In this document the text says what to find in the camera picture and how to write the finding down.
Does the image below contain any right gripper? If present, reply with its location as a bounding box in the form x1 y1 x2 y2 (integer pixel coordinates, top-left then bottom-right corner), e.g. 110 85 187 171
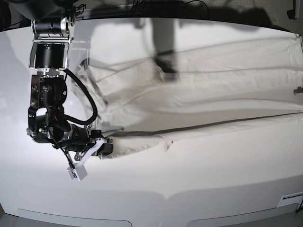
74 130 114 161

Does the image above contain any beige T-shirt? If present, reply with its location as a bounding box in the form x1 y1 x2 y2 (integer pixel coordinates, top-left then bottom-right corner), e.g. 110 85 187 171
75 37 303 158

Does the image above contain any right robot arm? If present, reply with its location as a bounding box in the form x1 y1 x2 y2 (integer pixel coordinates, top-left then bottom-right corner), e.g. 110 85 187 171
20 0 113 161

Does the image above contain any white label sticker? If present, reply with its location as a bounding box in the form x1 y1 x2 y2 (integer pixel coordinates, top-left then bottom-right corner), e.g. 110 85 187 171
278 192 303 207

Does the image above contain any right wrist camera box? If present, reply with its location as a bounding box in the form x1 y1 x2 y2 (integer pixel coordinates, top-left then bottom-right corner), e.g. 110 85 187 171
67 166 88 181

